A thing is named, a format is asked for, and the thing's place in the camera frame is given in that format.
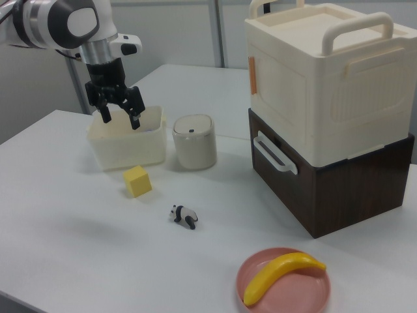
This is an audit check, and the small cream lidded trash can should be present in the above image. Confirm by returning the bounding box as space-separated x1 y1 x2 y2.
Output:
171 113 218 170

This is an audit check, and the orange cabinet door handle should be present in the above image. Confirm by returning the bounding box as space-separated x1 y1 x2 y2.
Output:
248 55 258 96

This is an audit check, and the small panda toy figure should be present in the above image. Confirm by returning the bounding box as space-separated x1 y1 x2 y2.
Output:
168 204 199 230

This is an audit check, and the open white plastic bin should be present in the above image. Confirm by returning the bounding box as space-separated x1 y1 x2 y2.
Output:
85 104 168 172

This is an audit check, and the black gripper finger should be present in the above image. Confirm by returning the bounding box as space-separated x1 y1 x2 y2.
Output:
85 81 113 125
118 85 146 132

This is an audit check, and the cream plastic cabinet with handles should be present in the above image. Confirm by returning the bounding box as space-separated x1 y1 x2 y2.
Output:
244 0 414 169

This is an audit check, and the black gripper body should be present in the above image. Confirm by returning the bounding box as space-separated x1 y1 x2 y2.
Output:
85 57 128 106

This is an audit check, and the yellow plastic banana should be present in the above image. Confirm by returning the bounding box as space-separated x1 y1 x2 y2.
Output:
243 252 327 307

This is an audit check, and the dark brown wooden drawer case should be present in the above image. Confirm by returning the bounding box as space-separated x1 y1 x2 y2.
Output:
248 108 416 239

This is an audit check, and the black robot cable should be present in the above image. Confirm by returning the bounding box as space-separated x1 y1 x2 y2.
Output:
61 48 83 63

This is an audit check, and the yellow foam cube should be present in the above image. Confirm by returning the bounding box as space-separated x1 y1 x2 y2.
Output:
122 164 153 199

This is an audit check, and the pink round plate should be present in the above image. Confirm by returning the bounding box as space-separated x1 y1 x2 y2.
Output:
236 247 331 313

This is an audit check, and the dark brown wooden tray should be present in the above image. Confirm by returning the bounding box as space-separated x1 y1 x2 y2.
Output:
248 109 314 238

